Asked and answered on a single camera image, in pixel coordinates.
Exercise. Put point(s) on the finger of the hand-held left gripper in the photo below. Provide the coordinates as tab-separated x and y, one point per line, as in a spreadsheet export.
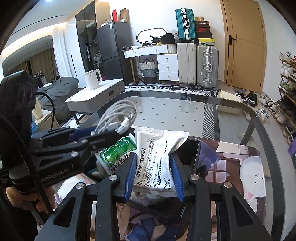
101	142
82	134

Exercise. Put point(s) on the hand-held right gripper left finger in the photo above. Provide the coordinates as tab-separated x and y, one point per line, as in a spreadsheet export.
130	178

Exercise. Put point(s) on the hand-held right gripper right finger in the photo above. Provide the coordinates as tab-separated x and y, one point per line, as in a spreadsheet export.
177	180

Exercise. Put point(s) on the green medicine packet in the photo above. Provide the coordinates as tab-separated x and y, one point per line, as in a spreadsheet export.
113	153

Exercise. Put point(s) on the white printed packet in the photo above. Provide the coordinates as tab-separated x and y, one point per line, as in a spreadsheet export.
152	162

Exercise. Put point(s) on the black cardboard box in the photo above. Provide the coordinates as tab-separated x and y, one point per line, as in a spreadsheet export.
189	155

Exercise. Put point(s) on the person's left hand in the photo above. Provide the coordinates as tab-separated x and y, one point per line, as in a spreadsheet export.
20	199

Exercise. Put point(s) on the white side cabinet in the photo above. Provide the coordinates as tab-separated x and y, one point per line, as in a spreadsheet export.
97	97

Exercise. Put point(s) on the grey beanbag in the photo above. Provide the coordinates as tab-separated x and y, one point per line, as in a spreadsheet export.
60	92

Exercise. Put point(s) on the white electric kettle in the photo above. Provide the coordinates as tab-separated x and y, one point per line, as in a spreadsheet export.
91	81

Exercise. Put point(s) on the printed desk mat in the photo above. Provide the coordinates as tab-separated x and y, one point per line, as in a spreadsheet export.
231	162

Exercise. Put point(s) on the brown curtain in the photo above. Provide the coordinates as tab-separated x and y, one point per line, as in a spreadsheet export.
41	62

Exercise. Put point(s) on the woven basket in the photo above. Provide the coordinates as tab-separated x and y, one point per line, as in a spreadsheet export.
148	69

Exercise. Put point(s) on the dark refrigerator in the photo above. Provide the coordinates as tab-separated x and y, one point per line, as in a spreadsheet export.
109	51

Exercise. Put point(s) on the black glass cabinet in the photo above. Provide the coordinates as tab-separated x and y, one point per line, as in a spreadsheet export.
87	39

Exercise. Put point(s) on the white vanity dresser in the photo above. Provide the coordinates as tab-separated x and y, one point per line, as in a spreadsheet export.
166	62

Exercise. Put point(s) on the black sneaker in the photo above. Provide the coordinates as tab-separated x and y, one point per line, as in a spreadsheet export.
240	94
251	99

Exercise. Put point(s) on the white sneaker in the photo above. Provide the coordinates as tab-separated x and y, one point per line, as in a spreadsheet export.
266	98
262	114

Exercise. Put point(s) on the white suitcase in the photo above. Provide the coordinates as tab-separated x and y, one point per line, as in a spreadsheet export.
186	64

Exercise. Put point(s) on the silver suitcase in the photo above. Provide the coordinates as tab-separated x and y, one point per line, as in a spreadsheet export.
207	67

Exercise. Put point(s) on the oval mirror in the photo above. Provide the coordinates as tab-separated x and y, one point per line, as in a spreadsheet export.
150	34

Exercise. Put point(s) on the black round container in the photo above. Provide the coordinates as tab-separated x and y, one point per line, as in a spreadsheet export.
167	39

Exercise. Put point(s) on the red flat bag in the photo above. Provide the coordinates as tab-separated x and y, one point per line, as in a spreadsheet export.
114	15

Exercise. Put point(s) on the flat cardboard carton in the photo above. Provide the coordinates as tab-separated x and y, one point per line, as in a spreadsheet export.
124	15

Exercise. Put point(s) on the teal suitcase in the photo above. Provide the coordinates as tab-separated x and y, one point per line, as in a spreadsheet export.
185	25

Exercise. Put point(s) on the wooden shoe rack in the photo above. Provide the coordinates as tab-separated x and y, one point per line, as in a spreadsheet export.
280	81

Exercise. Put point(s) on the wooden door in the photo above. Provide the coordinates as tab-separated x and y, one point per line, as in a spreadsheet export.
245	46

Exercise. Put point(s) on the black red-logo shoe box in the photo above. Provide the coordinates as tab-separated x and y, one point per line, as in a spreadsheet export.
203	29

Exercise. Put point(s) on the rows of assorted shoes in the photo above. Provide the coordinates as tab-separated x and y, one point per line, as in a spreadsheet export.
285	71

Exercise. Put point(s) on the brown shoe box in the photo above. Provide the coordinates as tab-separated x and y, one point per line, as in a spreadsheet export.
202	19

